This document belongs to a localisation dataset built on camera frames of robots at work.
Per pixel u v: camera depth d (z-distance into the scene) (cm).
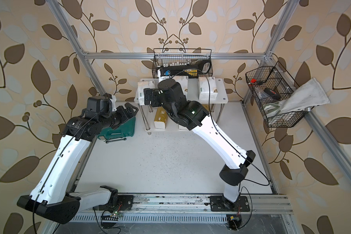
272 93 75
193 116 42
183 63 82
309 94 59
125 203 74
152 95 52
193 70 81
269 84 85
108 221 72
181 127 44
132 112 60
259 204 76
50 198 37
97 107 47
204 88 72
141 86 74
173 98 42
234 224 72
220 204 72
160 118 92
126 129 97
